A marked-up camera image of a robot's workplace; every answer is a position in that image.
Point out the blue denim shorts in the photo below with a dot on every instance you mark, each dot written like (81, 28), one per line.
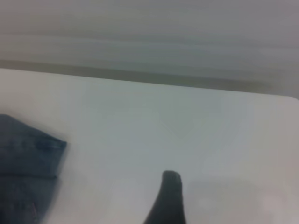
(23, 151)

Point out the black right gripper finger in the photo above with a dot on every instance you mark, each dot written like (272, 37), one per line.
(170, 200)

